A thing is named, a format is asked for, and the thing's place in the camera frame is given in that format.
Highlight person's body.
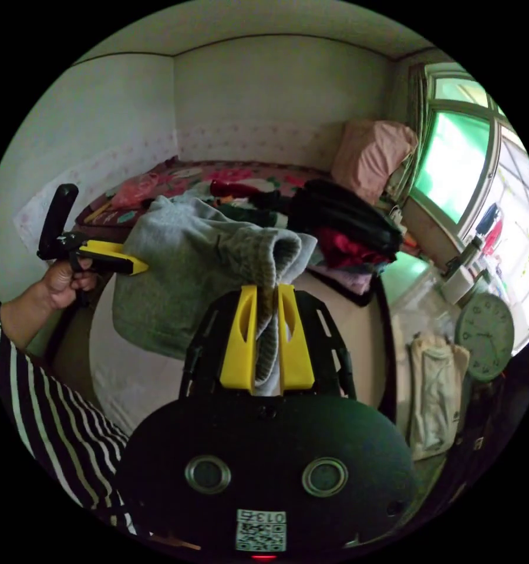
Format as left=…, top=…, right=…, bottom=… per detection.
left=0, top=285, right=138, bottom=536

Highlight pink plastic bag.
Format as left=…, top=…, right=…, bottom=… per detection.
left=109, top=172, right=160, bottom=211

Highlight round wall clock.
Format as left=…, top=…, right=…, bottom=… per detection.
left=456, top=292, right=516, bottom=383

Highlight window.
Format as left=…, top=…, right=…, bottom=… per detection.
left=405, top=61, right=529, bottom=353

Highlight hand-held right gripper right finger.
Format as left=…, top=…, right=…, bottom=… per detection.
left=278, top=284, right=315, bottom=395

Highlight bed with floral sheet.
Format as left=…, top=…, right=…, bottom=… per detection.
left=75, top=158, right=341, bottom=231

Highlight pink pillow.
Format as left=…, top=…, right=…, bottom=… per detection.
left=332, top=119, right=419, bottom=204

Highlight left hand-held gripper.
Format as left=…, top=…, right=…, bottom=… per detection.
left=36, top=233, right=150, bottom=307

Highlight curtain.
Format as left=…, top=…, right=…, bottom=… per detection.
left=403, top=61, right=430, bottom=202

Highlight person's left forearm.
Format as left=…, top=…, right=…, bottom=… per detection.
left=0, top=277, right=56, bottom=352

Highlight red garment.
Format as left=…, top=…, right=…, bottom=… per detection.
left=209, top=178, right=266, bottom=200

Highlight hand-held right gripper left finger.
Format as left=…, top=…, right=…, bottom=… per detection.
left=220, top=285, right=259, bottom=394

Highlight gray pants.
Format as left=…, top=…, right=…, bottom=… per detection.
left=112, top=196, right=320, bottom=396

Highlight pile of clothes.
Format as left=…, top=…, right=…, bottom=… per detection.
left=288, top=178, right=407, bottom=297

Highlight dark thermos bottle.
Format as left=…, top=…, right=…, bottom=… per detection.
left=466, top=234, right=486, bottom=266

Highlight person's left hand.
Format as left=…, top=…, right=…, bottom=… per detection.
left=42, top=257, right=101, bottom=310

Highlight white box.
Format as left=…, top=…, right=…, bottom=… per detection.
left=442, top=264, right=475, bottom=306

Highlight beige cloth bag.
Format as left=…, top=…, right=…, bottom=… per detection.
left=406, top=333, right=471, bottom=462

